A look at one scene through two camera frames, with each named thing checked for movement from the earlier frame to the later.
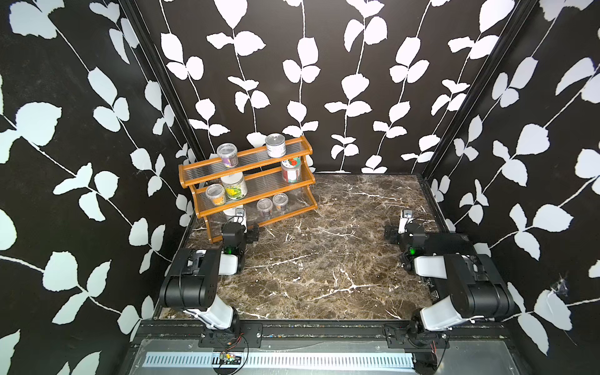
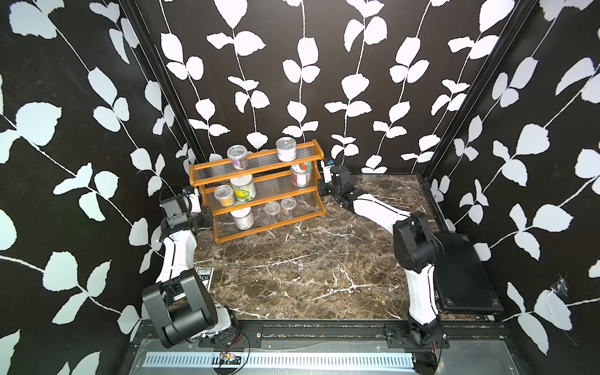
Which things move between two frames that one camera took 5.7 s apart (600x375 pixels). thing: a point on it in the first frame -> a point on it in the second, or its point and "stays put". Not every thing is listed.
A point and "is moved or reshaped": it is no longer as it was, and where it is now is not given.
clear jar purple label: (228, 152) -> (238, 154)
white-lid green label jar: (235, 186) is moved or reshaped
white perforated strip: (281, 360) stays put
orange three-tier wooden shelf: (261, 191) is moved or reshaped
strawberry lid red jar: (291, 169) -> (301, 173)
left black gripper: (251, 233) -> (207, 219)
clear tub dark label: (280, 201) -> (287, 208)
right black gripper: (394, 229) -> (323, 188)
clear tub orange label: (216, 193) is moved or reshaped
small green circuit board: (226, 358) stays put
